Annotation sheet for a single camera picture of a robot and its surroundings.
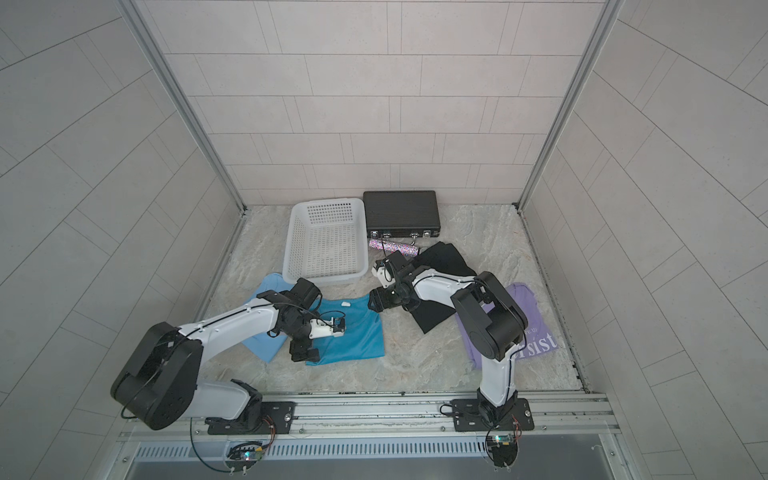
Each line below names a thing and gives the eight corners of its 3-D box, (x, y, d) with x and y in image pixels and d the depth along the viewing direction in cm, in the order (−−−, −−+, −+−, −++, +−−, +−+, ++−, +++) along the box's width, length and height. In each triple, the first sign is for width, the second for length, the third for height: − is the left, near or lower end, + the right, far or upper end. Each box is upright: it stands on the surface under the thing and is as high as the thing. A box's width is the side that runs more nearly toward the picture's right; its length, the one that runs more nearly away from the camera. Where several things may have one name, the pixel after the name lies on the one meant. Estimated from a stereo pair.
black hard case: (363, 242, 107) (360, 226, 100) (367, 199, 121) (365, 182, 114) (439, 242, 108) (442, 226, 101) (434, 200, 122) (437, 183, 115)
